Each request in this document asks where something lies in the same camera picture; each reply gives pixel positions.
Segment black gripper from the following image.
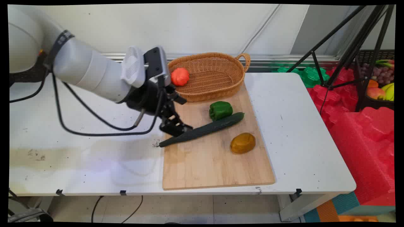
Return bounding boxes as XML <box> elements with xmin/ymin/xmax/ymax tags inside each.
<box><xmin>122</xmin><ymin>80</ymin><xmax>193</xmax><ymax>138</ymax></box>

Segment yellow-brown toy potato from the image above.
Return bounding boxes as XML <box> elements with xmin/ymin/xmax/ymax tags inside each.
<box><xmin>230</xmin><ymin>132</ymin><xmax>256</xmax><ymax>154</ymax></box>

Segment orange toy tomato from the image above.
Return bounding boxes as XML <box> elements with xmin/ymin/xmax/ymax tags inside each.
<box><xmin>171</xmin><ymin>67</ymin><xmax>190</xmax><ymax>87</ymax></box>

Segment dark green toy cucumber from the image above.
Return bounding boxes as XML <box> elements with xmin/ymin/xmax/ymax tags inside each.
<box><xmin>159</xmin><ymin>112</ymin><xmax>245</xmax><ymax>148</ymax></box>

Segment green toy bell pepper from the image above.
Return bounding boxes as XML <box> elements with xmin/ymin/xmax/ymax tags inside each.
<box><xmin>209</xmin><ymin>101</ymin><xmax>233</xmax><ymax>122</ymax></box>

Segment oval wicker basket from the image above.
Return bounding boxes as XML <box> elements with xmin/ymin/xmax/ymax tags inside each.
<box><xmin>167</xmin><ymin>52</ymin><xmax>251</xmax><ymax>102</ymax></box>

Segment wooden cutting board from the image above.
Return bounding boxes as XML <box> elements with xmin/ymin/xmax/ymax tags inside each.
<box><xmin>162</xmin><ymin>83</ymin><xmax>276</xmax><ymax>191</ymax></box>

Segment green foam block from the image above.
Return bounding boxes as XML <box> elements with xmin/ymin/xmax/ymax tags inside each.
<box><xmin>273</xmin><ymin>66</ymin><xmax>330</xmax><ymax>88</ymax></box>

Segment white table leg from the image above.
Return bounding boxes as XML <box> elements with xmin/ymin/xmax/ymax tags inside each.
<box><xmin>279</xmin><ymin>192</ymin><xmax>337</xmax><ymax>222</ymax></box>

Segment black metal stand base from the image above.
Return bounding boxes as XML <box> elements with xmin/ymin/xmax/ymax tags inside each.
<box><xmin>8</xmin><ymin>189</ymin><xmax>53</xmax><ymax>223</ymax></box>

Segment black mesh crate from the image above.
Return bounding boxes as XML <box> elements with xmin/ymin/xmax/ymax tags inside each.
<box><xmin>354</xmin><ymin>49</ymin><xmax>395</xmax><ymax>111</ymax></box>

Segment large red foam block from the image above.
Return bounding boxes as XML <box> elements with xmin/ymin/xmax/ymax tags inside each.
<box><xmin>328</xmin><ymin>107</ymin><xmax>395</xmax><ymax>206</ymax></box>

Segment black tripod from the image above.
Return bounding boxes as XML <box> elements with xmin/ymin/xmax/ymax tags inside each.
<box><xmin>286</xmin><ymin>5</ymin><xmax>395</xmax><ymax>113</ymax></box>

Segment teal and orange floor mat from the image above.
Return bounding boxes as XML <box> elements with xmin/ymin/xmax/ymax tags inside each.
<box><xmin>304</xmin><ymin>191</ymin><xmax>395</xmax><ymax>223</ymax></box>

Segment red-yellow toy mango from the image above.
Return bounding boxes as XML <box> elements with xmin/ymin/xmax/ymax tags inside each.
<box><xmin>366</xmin><ymin>87</ymin><xmax>386</xmax><ymax>101</ymax></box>

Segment purple toy grapes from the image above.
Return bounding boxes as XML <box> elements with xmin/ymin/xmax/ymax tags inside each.
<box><xmin>361</xmin><ymin>63</ymin><xmax>395</xmax><ymax>85</ymax></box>

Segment yellow toy bananas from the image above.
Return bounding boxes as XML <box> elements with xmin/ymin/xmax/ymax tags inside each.
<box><xmin>381</xmin><ymin>83</ymin><xmax>395</xmax><ymax>102</ymax></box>

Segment silver black wrist camera module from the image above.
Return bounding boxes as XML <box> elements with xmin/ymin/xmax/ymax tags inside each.
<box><xmin>144</xmin><ymin>46</ymin><xmax>171</xmax><ymax>87</ymax></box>

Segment long black looping cable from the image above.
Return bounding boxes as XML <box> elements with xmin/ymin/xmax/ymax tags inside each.
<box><xmin>51</xmin><ymin>73</ymin><xmax>165</xmax><ymax>137</ymax></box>

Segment black floor cable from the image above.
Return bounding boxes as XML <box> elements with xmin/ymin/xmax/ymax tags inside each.
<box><xmin>91</xmin><ymin>195</ymin><xmax>104</xmax><ymax>223</ymax></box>
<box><xmin>121</xmin><ymin>195</ymin><xmax>144</xmax><ymax>224</ymax></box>

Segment aluminium wall rail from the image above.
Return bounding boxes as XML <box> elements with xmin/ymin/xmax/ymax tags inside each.
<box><xmin>101</xmin><ymin>53</ymin><xmax>341</xmax><ymax>62</ymax></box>

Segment black velcro strap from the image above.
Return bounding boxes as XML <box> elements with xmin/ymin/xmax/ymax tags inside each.
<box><xmin>43</xmin><ymin>30</ymin><xmax>75</xmax><ymax>69</ymax></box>

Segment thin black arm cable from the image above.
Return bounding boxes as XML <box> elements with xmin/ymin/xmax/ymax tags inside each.
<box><xmin>9</xmin><ymin>70</ymin><xmax>48</xmax><ymax>104</ymax></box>

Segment black braided cable sleeve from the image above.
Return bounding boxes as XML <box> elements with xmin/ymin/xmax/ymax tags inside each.
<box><xmin>9</xmin><ymin>57</ymin><xmax>48</xmax><ymax>84</ymax></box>

